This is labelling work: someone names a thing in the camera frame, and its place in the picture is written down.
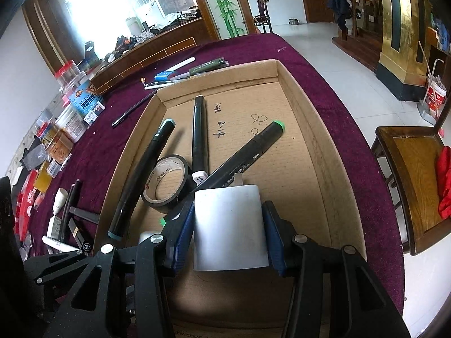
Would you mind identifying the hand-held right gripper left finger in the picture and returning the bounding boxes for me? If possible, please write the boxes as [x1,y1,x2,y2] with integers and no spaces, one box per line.
[44,201,196,338]

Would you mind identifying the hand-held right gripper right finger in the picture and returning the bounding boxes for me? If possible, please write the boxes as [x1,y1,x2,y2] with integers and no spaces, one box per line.
[262,201,411,338]

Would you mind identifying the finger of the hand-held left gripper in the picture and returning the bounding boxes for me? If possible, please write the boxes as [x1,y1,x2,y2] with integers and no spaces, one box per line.
[24,251,96,322]

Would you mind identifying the white barrel pen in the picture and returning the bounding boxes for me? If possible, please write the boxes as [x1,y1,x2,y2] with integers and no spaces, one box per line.
[41,235,81,254]

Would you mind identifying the black tape roll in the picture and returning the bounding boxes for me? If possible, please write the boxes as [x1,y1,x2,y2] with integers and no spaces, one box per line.
[141,155,198,215]

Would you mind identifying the white charger adapter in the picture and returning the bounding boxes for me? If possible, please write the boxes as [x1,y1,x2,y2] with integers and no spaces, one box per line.
[193,174,271,272]

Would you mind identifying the black marker teal caps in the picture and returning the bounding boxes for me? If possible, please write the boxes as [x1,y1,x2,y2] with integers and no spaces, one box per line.
[107,118,177,242]

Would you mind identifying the white plastic bottle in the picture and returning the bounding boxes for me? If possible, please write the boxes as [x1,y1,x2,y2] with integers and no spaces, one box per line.
[53,188,70,216]

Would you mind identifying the black marker green caps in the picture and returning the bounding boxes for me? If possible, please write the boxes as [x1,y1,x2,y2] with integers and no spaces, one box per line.
[158,120,285,228]

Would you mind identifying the shallow cardboard box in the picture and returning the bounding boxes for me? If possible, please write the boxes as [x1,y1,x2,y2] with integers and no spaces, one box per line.
[92,59,367,338]

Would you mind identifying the black marker white cap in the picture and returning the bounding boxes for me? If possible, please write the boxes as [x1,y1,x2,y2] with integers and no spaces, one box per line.
[191,95,209,188]

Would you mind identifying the thin black pen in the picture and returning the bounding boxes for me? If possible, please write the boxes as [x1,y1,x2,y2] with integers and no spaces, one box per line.
[57,179,82,241]

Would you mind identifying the red snack packet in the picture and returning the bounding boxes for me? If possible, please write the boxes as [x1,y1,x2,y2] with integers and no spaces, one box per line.
[14,169,40,243]

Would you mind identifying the black gel pen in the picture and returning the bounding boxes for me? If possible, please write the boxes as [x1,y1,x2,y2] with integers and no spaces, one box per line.
[112,89,159,128]

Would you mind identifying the white plastic jar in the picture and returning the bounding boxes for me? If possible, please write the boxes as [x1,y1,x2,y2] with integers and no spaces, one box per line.
[54,107,87,143]

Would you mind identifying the long white pen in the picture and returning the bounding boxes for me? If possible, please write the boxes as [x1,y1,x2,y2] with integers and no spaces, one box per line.
[144,78,185,90]

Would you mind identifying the clear jar blue label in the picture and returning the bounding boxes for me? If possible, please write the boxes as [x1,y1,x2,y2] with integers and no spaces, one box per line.
[64,79,106,118]

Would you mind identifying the olive green marker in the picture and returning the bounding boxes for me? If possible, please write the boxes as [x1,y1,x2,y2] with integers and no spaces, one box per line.
[188,58,229,75]

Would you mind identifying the white marker pen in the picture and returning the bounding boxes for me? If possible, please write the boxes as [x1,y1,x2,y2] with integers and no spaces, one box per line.
[164,56,196,75]

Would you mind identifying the red cloth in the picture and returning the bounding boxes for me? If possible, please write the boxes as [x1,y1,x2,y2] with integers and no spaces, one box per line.
[434,146,451,221]

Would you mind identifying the wooden sideboard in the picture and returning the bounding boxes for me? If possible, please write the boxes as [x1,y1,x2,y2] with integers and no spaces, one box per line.
[88,16,209,90]

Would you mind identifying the clear jar red lid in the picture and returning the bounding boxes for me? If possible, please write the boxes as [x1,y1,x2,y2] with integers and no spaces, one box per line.
[54,61,86,90]

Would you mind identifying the wooden stair railing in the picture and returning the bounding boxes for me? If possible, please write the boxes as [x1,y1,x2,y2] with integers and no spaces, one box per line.
[331,0,386,73]

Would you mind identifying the white bucket red label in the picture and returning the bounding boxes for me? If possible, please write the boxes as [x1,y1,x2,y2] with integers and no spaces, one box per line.
[425,75,448,114]

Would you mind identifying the dark wooden chair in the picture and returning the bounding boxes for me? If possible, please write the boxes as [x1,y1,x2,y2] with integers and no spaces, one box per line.
[251,0,273,35]

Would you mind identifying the gold black pillar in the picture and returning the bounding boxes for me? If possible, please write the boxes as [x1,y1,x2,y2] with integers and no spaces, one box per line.
[374,0,435,101]

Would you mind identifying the bamboo painted panel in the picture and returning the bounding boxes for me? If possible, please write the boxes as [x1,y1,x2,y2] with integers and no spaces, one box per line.
[195,0,247,39]

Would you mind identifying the dark blue jacket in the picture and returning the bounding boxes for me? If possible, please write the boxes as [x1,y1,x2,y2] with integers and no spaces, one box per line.
[326,0,353,30]

